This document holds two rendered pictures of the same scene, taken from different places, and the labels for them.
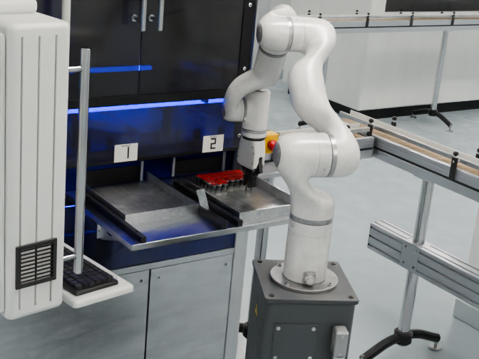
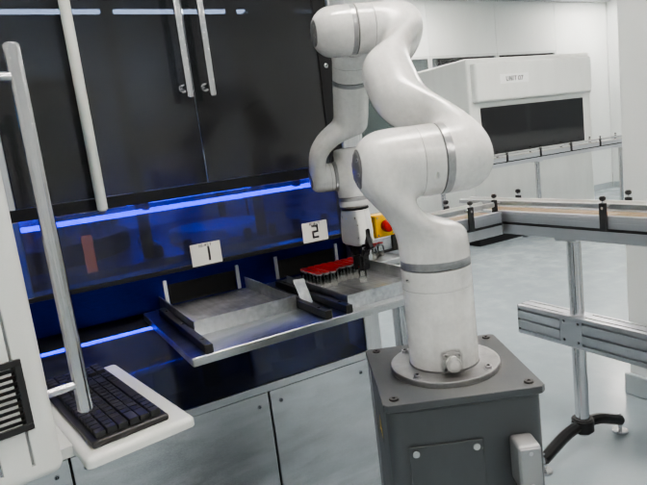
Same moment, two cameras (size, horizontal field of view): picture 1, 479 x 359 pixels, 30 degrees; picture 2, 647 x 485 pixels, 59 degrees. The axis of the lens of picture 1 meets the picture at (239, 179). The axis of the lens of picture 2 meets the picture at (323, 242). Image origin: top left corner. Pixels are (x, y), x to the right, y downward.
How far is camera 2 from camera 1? 1.45 m
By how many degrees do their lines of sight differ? 12
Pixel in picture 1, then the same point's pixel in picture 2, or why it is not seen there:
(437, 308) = (606, 387)
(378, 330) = (551, 421)
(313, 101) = (402, 87)
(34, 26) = not seen: outside the picture
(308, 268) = (448, 344)
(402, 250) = (560, 326)
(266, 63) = (346, 100)
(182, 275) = (310, 393)
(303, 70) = (379, 53)
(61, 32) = not seen: outside the picture
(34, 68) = not seen: outside the picture
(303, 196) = (412, 225)
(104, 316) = (220, 458)
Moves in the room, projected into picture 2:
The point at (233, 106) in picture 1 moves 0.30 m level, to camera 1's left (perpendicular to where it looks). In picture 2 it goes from (319, 168) to (207, 182)
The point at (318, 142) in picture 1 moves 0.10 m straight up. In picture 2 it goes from (419, 132) to (413, 67)
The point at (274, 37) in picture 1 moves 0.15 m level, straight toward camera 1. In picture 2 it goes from (332, 28) to (322, 12)
